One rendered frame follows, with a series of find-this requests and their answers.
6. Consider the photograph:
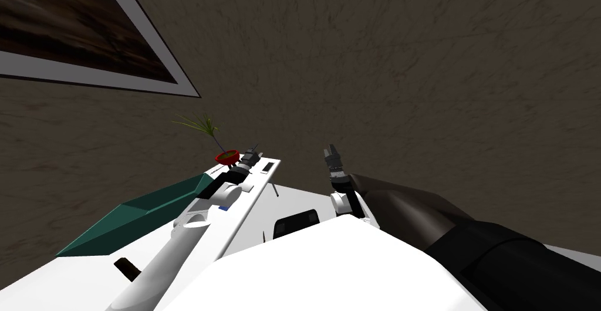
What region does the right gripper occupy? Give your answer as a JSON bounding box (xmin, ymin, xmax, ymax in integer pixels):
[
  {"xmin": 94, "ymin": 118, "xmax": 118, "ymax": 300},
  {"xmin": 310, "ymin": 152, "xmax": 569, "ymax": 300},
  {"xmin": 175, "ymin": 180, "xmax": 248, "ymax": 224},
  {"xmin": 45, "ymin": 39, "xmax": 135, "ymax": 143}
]
[{"xmin": 323, "ymin": 144, "xmax": 350, "ymax": 181}]

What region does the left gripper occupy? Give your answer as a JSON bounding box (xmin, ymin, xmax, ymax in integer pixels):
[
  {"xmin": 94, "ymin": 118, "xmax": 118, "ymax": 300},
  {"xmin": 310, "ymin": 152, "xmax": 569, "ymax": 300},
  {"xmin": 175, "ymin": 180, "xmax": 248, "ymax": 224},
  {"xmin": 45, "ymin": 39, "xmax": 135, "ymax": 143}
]
[{"xmin": 238, "ymin": 142, "xmax": 262, "ymax": 168}]

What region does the green plant in red pot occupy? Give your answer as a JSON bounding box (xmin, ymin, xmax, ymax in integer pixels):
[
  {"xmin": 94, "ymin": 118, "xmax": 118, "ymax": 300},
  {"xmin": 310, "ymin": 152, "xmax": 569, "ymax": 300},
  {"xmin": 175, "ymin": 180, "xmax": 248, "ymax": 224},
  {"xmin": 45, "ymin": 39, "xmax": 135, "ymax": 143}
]
[{"xmin": 173, "ymin": 113, "xmax": 241, "ymax": 168}]

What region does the dark picture in white frame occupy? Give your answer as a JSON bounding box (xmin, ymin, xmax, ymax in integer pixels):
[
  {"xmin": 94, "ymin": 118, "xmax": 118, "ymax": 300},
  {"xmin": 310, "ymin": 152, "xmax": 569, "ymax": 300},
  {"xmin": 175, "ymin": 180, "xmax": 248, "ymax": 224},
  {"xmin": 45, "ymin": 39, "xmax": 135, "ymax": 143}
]
[{"xmin": 0, "ymin": 0, "xmax": 202, "ymax": 99}]

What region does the black block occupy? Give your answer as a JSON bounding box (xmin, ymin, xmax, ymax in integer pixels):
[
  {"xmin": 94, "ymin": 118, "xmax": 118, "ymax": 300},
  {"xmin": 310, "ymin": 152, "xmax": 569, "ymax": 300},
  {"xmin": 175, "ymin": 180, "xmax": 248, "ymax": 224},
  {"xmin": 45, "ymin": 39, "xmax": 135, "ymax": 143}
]
[{"xmin": 114, "ymin": 256, "xmax": 143, "ymax": 283}]

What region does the dark green angular box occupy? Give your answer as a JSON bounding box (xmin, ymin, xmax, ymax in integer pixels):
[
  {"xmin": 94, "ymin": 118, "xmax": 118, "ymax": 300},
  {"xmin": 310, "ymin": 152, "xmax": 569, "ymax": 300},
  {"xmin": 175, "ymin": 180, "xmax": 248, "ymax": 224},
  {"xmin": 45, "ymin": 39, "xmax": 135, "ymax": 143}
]
[{"xmin": 56, "ymin": 172, "xmax": 218, "ymax": 258}]

